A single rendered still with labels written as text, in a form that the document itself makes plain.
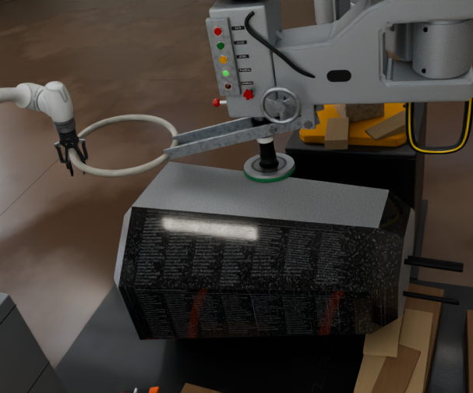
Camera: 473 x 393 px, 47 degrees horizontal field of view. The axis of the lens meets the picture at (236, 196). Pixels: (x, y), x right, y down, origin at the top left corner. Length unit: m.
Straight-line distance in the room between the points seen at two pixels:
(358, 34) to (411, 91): 0.27
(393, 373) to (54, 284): 2.01
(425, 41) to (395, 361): 1.19
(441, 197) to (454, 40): 1.70
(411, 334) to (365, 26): 1.23
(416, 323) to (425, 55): 1.10
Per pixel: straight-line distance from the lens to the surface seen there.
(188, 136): 2.40
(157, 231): 2.22
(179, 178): 2.37
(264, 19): 1.90
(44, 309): 3.27
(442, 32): 1.88
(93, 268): 3.37
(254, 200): 2.14
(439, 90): 1.96
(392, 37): 2.09
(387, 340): 2.34
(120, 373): 2.76
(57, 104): 2.36
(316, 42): 1.92
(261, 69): 1.97
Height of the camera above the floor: 2.10
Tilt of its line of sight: 36 degrees down
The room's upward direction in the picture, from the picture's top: 12 degrees counter-clockwise
